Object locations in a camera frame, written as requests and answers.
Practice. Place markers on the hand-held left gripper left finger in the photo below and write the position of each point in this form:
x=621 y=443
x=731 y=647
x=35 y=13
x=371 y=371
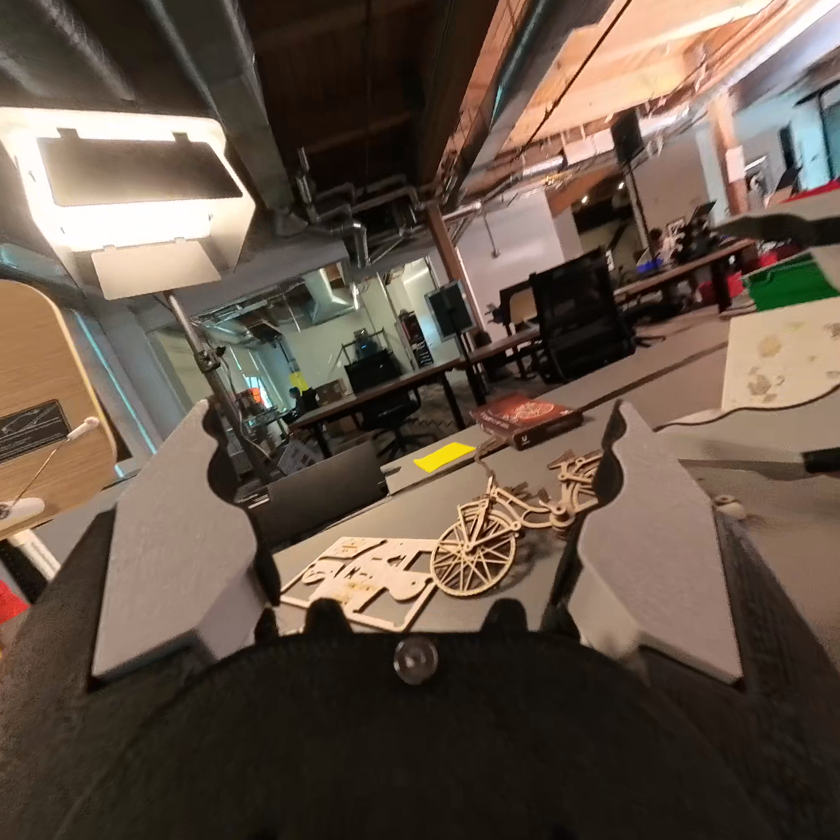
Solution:
x=170 y=538

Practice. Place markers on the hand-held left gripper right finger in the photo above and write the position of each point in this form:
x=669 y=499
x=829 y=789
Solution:
x=663 y=558

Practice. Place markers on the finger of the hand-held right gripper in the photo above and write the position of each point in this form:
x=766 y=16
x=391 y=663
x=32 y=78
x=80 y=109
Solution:
x=794 y=213
x=823 y=461

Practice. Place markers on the wooden bicycle model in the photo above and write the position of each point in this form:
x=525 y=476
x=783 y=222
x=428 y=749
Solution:
x=474 y=556

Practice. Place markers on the dark red model kit box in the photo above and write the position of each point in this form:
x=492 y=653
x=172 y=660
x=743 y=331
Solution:
x=525 y=420

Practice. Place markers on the wooden sheet with remaining parts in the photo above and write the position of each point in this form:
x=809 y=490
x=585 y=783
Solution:
x=407 y=590

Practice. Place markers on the green plastic bin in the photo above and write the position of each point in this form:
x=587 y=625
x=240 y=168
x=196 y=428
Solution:
x=787 y=282

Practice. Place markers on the open instruction booklet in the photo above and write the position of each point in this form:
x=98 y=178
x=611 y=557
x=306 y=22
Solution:
x=781 y=361

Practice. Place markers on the red storage box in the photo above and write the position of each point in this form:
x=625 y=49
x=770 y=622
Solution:
x=712 y=290

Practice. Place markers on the dark wooden office desk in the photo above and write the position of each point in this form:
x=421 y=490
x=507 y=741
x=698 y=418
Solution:
x=505 y=338
x=682 y=253
x=367 y=387

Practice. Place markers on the black flat panel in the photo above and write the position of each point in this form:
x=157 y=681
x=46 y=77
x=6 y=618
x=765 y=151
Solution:
x=321 y=492

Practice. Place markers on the metal lamp pole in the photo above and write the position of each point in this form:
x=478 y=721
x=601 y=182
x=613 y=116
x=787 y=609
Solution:
x=210 y=361

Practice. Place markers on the black speaker on pole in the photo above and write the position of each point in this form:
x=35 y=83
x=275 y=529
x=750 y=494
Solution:
x=627 y=134

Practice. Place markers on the wooden board with black label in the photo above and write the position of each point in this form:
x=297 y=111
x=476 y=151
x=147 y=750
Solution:
x=39 y=367

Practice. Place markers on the black mesh office chair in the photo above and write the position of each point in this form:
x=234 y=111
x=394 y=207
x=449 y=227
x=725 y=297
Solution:
x=577 y=315

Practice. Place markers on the yellow sticky note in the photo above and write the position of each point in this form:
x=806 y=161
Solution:
x=445 y=457

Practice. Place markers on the tan backed black chair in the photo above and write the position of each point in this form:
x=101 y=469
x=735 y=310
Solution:
x=522 y=305

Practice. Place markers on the black roll-up banner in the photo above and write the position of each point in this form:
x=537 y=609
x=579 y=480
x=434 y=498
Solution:
x=417 y=338

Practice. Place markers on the bright panel light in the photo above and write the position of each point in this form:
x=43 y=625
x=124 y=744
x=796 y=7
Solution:
x=131 y=223

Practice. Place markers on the grey framed sign stand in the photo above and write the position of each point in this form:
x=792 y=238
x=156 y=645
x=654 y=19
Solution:
x=449 y=312

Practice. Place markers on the white tube frame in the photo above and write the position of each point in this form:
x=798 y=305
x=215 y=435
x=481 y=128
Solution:
x=36 y=554

